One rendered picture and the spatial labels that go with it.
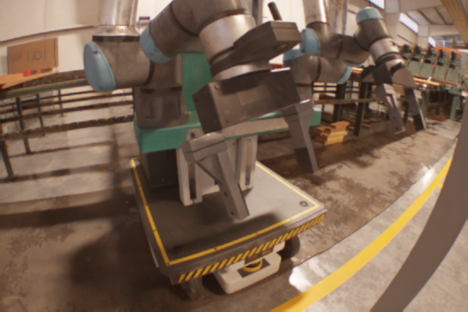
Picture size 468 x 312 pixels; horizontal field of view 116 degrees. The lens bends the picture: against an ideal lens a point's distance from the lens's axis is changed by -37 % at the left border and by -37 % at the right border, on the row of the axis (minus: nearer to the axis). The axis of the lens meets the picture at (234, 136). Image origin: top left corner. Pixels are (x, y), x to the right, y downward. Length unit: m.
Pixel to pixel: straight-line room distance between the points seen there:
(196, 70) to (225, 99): 0.52
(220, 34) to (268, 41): 0.07
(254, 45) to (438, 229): 0.36
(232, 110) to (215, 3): 0.13
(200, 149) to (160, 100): 0.37
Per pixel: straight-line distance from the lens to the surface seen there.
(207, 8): 0.29
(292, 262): 1.18
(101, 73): 0.50
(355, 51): 0.68
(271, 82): 0.29
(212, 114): 0.24
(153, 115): 0.59
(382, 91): 0.51
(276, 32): 0.22
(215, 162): 0.25
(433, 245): 0.41
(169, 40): 0.35
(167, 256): 0.76
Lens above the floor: 0.89
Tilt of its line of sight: 19 degrees down
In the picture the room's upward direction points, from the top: 2 degrees clockwise
